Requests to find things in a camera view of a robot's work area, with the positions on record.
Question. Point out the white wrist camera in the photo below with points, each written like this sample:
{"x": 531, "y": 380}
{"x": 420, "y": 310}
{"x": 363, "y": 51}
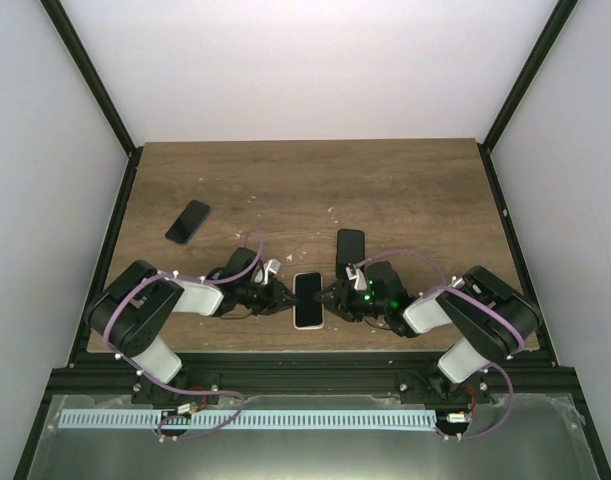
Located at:
{"x": 356, "y": 276}
{"x": 269, "y": 269}

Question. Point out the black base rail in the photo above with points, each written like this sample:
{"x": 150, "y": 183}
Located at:
{"x": 402, "y": 375}

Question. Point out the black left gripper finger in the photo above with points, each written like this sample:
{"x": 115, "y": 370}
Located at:
{"x": 285, "y": 294}
{"x": 284, "y": 305}

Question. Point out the black phone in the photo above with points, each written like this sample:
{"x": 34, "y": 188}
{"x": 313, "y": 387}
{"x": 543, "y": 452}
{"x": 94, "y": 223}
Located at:
{"x": 350, "y": 250}

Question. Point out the light blue slotted strip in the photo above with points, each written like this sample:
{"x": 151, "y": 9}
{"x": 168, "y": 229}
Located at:
{"x": 142, "y": 419}

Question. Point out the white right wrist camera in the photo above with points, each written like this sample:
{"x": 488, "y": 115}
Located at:
{"x": 356, "y": 276}

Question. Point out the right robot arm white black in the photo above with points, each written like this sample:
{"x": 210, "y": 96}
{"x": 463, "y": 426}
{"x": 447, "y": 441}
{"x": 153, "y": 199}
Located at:
{"x": 493, "y": 318}

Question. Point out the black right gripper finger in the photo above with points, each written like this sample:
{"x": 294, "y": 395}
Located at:
{"x": 327, "y": 292}
{"x": 329, "y": 302}

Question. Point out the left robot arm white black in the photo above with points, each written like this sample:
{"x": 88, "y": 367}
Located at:
{"x": 130, "y": 313}

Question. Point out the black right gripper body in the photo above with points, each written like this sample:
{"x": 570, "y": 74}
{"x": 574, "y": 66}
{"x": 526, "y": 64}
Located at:
{"x": 353, "y": 307}

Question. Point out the black frame post left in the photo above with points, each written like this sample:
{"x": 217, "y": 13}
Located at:
{"x": 77, "y": 51}

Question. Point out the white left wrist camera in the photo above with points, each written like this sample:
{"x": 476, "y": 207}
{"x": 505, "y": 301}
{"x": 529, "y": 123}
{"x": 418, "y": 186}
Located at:
{"x": 269, "y": 269}

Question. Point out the dark blue phone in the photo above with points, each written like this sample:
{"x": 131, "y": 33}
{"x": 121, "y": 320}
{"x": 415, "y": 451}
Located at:
{"x": 188, "y": 222}

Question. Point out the pink phone case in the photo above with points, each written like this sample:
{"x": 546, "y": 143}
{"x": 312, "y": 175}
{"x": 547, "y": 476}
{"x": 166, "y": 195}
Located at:
{"x": 305, "y": 328}

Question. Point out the metal front plate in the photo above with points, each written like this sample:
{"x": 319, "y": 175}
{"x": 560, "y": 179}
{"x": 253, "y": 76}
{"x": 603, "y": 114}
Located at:
{"x": 527, "y": 436}

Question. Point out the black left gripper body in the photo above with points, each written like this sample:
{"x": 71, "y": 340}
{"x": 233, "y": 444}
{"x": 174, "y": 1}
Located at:
{"x": 265, "y": 303}

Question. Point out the black frame post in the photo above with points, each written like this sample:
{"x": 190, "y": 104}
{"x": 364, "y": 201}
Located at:
{"x": 548, "y": 36}
{"x": 77, "y": 51}

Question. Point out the black frame post right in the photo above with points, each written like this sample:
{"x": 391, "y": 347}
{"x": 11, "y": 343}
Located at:
{"x": 548, "y": 36}

